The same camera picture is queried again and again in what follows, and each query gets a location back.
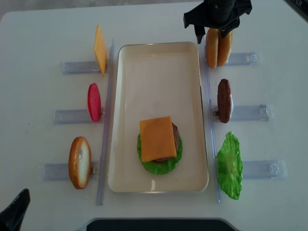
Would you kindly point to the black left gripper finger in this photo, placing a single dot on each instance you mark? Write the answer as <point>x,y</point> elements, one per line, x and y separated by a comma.
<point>12,217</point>

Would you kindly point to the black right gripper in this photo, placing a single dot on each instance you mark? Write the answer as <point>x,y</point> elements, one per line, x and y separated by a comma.
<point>219,14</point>

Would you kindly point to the sesame bun top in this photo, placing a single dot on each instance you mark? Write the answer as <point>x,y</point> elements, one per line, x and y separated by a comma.
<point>211,47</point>

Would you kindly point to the clear holder under bread slice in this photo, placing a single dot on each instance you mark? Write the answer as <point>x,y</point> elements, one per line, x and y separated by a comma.
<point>60,172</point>

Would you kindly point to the upright brown meat patty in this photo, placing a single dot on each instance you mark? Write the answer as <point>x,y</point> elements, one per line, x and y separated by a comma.
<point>224,101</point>

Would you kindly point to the upright white bread slice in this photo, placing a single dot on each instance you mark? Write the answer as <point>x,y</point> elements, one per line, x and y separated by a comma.
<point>79,165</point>

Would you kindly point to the brown meat patty on burger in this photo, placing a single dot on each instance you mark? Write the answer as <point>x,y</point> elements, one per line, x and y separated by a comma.
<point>177,143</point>

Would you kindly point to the clear holder under tomato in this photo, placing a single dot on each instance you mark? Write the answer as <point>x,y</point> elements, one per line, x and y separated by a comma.
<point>76,116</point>

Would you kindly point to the upright yellow cheese slice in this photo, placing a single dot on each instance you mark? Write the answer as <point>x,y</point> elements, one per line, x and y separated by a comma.
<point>100,50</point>

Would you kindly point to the yellow cheese slice on burger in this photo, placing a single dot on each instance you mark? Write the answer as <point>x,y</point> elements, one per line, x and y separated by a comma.
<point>157,139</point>

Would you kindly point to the upright red tomato slice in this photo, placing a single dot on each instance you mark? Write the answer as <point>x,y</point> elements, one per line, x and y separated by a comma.
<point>94,102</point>

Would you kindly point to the clear holder under cheese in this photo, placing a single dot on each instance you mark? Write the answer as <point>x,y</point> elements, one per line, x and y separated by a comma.
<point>71,68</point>

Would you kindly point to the upright green lettuce leaf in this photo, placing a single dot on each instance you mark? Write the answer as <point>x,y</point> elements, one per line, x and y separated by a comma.
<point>230,167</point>

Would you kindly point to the green lettuce leaf on burger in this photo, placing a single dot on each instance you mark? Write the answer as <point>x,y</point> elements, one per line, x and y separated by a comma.
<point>164,167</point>

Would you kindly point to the clear holder under lettuce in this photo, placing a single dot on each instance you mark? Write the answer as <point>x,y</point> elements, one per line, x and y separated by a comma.
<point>266,169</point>

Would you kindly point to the clear holder under buns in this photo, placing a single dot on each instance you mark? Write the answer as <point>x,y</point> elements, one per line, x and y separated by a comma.
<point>243,58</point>

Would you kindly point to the cream rectangular tray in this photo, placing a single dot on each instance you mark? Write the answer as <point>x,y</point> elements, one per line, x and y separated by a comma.
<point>157,80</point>

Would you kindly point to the clear holder under patty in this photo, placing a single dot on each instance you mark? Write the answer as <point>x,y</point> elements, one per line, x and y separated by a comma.
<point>261,112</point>

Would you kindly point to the right long clear rail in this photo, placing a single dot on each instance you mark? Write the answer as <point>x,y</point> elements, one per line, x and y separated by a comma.
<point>210,124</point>

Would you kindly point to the long clear rail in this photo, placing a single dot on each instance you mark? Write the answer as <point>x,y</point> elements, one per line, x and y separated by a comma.
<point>106,128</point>
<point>210,124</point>

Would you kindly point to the left long clear rail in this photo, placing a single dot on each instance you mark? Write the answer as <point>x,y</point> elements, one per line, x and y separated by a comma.
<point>106,128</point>

